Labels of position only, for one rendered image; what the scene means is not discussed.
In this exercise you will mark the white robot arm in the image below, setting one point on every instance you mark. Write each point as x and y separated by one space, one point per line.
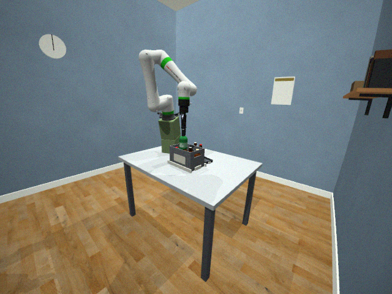
148 58

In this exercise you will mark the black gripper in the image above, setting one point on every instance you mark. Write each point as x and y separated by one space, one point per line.
183 110

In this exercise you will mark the green bottle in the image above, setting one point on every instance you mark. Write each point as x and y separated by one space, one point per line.
183 142

